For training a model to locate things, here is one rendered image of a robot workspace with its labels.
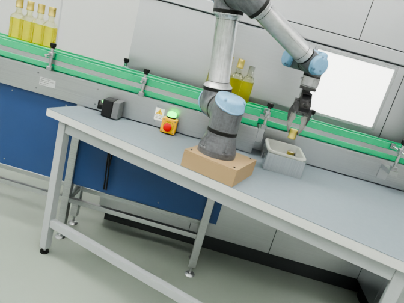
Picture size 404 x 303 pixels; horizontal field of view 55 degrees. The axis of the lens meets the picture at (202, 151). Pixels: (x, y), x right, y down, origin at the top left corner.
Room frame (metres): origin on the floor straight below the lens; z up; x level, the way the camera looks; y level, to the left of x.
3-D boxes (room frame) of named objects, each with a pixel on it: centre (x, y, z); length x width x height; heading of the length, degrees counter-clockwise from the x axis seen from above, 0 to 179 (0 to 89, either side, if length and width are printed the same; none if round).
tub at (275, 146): (1.74, -0.36, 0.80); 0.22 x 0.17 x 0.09; 178
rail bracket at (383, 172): (1.82, -0.89, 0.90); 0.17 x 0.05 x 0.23; 178
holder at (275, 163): (1.77, -0.36, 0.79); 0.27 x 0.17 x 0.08; 178
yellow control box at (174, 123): (1.79, 0.18, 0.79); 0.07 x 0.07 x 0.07; 88
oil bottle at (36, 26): (2.00, 0.96, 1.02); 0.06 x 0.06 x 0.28; 88
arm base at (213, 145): (1.45, -0.05, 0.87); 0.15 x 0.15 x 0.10
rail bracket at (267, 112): (1.84, -0.25, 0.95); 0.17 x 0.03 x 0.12; 178
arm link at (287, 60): (1.67, -0.28, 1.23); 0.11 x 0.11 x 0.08; 22
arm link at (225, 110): (1.46, -0.05, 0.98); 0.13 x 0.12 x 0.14; 22
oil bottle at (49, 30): (2.00, 0.90, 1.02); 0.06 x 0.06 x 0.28; 88
